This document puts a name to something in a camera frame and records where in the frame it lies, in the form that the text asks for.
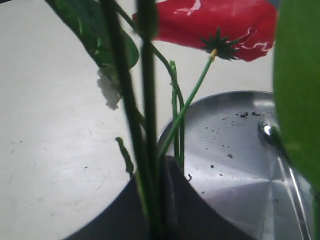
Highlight steel spoon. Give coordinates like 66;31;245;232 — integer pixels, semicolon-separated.
257;120;312;240

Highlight round steel plate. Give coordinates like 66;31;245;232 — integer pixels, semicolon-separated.
157;90;316;240

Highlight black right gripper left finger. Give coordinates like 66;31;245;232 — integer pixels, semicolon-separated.
61;172;153;240

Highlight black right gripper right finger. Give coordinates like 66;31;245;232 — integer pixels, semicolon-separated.
161;156;253;240

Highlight artificial anthurium plant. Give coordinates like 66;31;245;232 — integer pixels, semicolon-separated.
48;0;320;240

